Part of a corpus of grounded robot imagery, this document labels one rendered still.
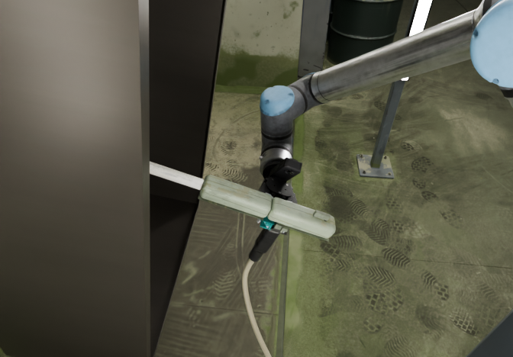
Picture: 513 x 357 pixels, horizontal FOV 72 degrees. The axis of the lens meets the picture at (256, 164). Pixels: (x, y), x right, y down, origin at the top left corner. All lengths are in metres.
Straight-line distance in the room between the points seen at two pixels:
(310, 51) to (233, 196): 2.06
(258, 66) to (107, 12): 2.46
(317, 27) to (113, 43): 2.35
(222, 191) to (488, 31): 0.52
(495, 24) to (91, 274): 0.70
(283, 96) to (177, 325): 1.03
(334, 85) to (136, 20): 0.69
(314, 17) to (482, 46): 2.06
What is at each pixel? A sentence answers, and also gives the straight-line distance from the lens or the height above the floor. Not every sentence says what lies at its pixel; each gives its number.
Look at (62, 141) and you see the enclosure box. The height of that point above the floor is 1.22.
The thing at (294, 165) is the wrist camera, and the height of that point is 0.90.
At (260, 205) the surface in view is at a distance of 0.75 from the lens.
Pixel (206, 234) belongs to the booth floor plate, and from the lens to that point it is 1.79.
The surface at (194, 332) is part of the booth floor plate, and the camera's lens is 1.55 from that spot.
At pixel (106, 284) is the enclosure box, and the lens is 0.67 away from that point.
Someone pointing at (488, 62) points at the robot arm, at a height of 1.22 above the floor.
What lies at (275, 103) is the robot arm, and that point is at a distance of 0.93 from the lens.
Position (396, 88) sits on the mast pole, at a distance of 1.96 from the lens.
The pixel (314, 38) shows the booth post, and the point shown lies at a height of 0.47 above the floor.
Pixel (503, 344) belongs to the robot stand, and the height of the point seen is 0.40.
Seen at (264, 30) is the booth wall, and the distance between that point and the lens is 2.66.
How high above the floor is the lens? 1.45
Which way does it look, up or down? 41 degrees down
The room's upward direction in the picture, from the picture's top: 1 degrees counter-clockwise
